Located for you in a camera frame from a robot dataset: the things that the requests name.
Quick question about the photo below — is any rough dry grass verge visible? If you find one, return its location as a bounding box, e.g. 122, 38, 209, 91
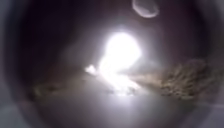
133, 59, 219, 102

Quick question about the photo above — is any dark grass verge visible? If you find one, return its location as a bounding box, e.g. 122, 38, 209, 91
29, 66, 98, 101

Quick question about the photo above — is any grey asphalt road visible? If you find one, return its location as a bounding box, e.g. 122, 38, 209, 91
29, 71, 203, 128

